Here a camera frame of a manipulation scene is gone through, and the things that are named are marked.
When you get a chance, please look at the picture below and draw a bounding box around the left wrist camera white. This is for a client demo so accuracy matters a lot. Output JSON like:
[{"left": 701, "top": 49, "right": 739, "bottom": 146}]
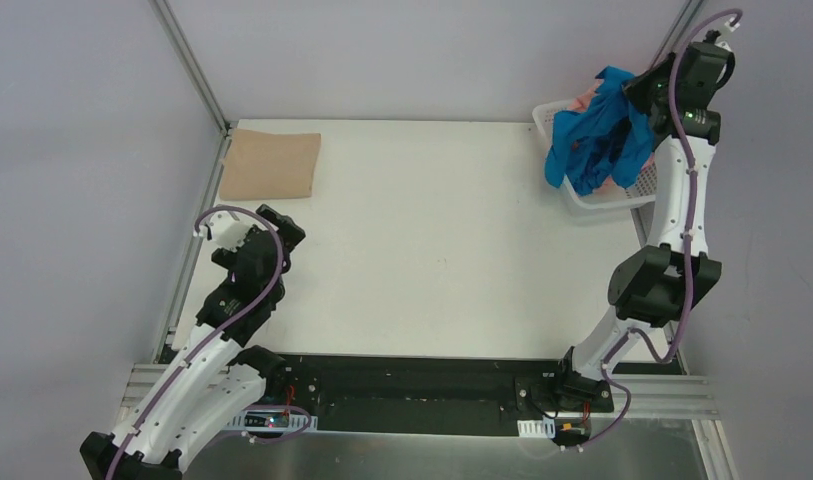
[{"left": 204, "top": 216, "right": 250, "bottom": 251}]

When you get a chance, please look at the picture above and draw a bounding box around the right controller board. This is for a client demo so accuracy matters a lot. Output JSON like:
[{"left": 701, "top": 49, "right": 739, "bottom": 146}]
[{"left": 516, "top": 417, "right": 591, "bottom": 445}]

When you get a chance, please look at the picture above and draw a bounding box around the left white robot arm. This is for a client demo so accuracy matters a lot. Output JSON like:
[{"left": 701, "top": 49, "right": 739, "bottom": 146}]
[{"left": 79, "top": 204, "right": 306, "bottom": 479}]

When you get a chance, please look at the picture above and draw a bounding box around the white plastic basket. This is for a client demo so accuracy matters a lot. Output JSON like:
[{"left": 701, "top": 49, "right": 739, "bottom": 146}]
[{"left": 532, "top": 100, "right": 657, "bottom": 215}]

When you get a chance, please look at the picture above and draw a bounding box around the aluminium frame rail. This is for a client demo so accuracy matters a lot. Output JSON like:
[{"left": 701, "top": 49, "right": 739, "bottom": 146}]
[
  {"left": 649, "top": 0, "right": 706, "bottom": 67},
  {"left": 149, "top": 0, "right": 231, "bottom": 136}
]

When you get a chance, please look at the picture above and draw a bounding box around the left controller board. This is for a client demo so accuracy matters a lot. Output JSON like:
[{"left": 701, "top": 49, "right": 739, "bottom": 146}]
[{"left": 223, "top": 408, "right": 318, "bottom": 434}]

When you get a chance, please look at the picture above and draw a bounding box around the folded beige t shirt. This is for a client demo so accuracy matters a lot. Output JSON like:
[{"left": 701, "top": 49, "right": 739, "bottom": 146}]
[{"left": 218, "top": 129, "right": 322, "bottom": 201}]

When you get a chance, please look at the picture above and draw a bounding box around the controller board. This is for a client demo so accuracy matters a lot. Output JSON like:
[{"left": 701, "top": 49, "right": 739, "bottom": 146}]
[
  {"left": 516, "top": 417, "right": 591, "bottom": 445},
  {"left": 223, "top": 408, "right": 318, "bottom": 434}
]

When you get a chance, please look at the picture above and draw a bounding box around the aluminium frame rail right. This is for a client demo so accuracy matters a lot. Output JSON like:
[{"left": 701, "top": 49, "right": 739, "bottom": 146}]
[{"left": 649, "top": 0, "right": 706, "bottom": 67}]

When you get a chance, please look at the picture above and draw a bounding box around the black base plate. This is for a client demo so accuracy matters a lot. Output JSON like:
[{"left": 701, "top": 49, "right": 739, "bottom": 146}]
[{"left": 256, "top": 354, "right": 585, "bottom": 436}]

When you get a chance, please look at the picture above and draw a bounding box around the salmon pink t shirt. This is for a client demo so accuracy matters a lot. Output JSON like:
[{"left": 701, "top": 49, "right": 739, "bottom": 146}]
[{"left": 568, "top": 84, "right": 599, "bottom": 113}]

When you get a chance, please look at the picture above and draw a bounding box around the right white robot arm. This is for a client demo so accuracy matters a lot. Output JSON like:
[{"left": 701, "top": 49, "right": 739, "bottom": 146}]
[{"left": 549, "top": 40, "right": 735, "bottom": 410}]

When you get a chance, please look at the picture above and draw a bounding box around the blue t shirt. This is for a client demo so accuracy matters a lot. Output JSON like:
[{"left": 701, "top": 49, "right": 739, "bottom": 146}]
[{"left": 544, "top": 66, "right": 654, "bottom": 196}]

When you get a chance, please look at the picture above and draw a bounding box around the aluminium frame rail left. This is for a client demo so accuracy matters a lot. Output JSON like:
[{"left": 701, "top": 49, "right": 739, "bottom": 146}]
[{"left": 149, "top": 0, "right": 231, "bottom": 136}]

